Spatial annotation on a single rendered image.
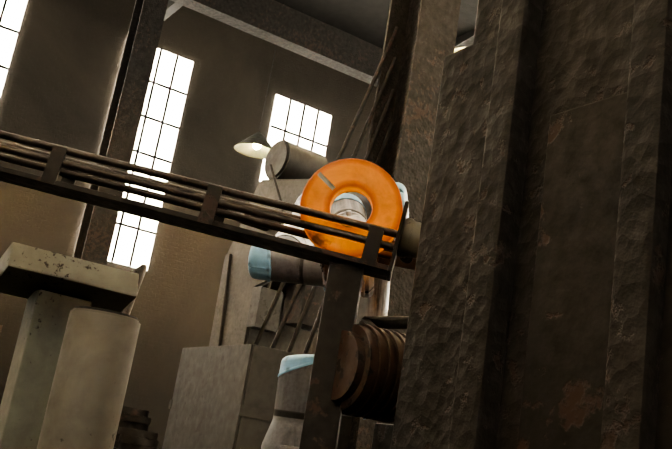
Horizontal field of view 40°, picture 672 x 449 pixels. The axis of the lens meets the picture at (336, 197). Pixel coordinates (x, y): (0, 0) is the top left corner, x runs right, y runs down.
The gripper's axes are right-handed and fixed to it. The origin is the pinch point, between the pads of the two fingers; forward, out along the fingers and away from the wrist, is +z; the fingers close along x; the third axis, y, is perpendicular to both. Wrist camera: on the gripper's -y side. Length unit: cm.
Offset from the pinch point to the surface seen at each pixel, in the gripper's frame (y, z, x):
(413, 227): -5.8, 3.8, 11.5
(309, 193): 9.4, -1.1, 15.3
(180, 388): 76, -312, -207
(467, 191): -8.9, 26.6, 25.1
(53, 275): 54, -22, -7
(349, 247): 3.7, 4.2, 8.7
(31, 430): 58, -10, -31
